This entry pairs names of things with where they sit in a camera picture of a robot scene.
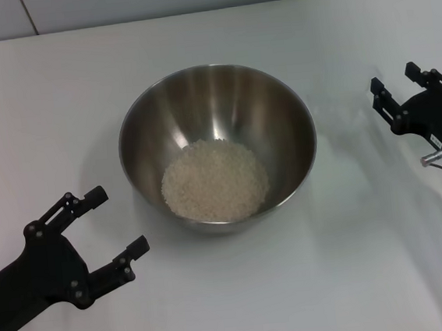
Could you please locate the stainless steel mixing bowl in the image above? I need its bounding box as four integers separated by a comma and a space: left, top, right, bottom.
111, 54, 326, 245

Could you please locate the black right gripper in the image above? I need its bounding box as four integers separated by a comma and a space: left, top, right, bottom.
367, 58, 442, 175

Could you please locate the white uncooked rice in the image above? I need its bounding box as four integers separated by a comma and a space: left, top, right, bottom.
157, 135, 273, 230

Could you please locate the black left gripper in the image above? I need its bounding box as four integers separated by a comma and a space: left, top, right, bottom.
0, 181, 159, 331

